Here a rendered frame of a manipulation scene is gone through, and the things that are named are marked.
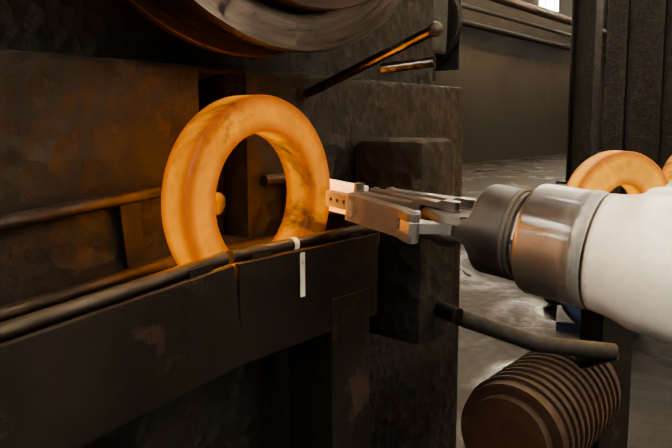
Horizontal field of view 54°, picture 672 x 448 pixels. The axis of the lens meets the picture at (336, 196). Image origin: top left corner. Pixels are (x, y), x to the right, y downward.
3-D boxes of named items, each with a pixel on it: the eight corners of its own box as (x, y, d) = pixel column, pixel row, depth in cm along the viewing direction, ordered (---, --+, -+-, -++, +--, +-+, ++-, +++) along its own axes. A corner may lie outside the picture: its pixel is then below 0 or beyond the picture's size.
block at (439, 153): (347, 330, 82) (347, 138, 79) (384, 316, 88) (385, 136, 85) (419, 349, 75) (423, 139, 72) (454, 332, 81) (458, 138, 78)
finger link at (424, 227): (478, 243, 55) (448, 252, 50) (425, 231, 58) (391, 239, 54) (482, 214, 54) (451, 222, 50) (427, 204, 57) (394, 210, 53)
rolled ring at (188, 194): (315, 74, 62) (289, 75, 64) (160, 122, 48) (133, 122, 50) (344, 254, 67) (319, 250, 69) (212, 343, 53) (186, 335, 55)
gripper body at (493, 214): (500, 291, 50) (400, 264, 56) (544, 272, 57) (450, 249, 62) (511, 195, 49) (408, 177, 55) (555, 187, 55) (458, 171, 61)
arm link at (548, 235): (611, 297, 53) (541, 279, 57) (627, 187, 52) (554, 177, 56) (570, 323, 46) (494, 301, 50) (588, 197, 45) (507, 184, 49)
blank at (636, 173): (556, 156, 87) (571, 157, 84) (653, 143, 91) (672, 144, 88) (562, 269, 90) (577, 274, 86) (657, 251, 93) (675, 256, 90)
